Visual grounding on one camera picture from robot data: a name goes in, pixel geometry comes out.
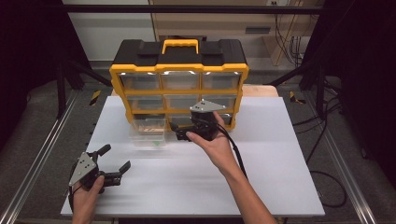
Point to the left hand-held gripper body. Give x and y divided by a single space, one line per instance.
85 169

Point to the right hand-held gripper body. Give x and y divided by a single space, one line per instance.
204 124

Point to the small green plastic block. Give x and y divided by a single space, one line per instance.
156 143

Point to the clear plastic drawer bin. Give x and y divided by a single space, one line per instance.
146 137

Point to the yellow black drawer organizer cabinet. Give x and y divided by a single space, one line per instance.
140 53

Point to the person's right hand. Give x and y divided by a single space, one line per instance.
219 149

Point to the person's left hand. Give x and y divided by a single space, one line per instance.
85 200

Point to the grid of clear cabinet drawers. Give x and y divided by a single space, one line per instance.
180 81

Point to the yellow black hazard tape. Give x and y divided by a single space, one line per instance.
294 97
95 97

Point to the wooden table slab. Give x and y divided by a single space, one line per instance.
261 91

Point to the black metal stand leg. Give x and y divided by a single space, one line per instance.
62 87
319 87

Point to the light wooden cabinet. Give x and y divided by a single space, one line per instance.
218 21

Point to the black curtain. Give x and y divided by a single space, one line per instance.
367 62
28 46

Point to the aluminium floor rail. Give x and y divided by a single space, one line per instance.
345 168
34 161

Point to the black horizontal frame beam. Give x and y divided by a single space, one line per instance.
186 9

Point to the white wall outlet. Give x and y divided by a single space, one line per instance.
273 2

